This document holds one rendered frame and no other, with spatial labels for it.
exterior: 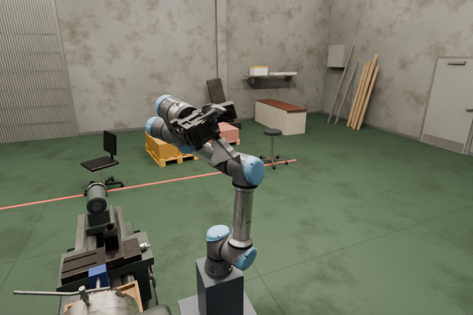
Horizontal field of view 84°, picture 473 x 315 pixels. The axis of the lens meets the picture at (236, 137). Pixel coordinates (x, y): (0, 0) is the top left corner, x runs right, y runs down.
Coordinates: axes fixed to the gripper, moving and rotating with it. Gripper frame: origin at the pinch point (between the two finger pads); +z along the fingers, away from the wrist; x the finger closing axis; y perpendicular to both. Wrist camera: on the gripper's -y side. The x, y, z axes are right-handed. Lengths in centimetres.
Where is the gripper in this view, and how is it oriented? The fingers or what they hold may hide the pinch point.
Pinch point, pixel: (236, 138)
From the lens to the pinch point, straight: 59.7
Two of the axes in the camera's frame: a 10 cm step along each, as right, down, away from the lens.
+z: 6.0, 3.2, -7.3
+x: -2.3, -8.0, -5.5
